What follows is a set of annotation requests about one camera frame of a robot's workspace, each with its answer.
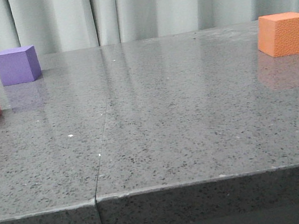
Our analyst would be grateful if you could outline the orange foam cube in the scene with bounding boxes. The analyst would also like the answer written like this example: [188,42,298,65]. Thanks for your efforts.
[257,12,299,57]

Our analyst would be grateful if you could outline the grey pleated curtain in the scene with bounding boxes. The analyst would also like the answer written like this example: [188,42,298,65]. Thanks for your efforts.
[0,0,299,54]

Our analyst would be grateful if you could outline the purple foam cube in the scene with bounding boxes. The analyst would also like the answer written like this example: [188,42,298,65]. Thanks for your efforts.
[0,45,42,86]

